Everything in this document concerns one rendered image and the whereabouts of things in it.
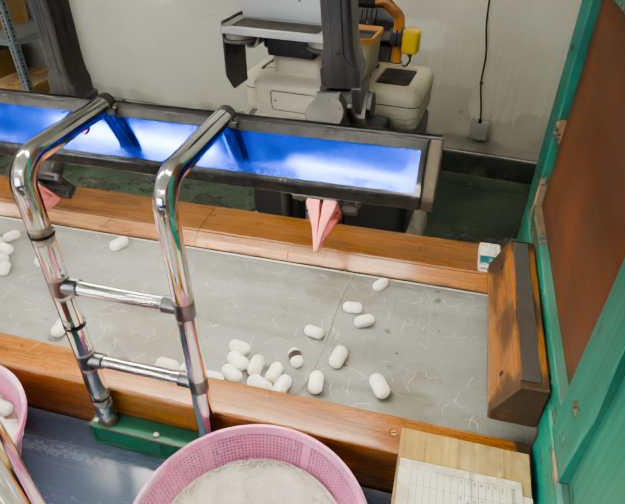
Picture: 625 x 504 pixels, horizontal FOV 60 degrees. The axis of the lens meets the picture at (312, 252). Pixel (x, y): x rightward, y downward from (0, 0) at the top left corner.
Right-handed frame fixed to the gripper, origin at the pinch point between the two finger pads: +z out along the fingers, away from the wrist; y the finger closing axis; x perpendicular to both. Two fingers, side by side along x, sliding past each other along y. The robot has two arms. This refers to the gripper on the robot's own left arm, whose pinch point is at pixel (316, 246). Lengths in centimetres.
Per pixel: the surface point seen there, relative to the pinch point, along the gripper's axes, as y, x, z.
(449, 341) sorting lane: 21.8, 7.2, 10.0
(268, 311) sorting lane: -7.3, 6.8, 10.5
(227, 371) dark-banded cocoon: -8.2, -4.4, 20.7
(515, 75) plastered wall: 43, 152, -126
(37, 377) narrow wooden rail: -33.9, -8.8, 26.6
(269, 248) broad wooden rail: -11.9, 15.2, -1.6
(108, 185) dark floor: -142, 154, -49
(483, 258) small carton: 25.9, 14.7, -5.6
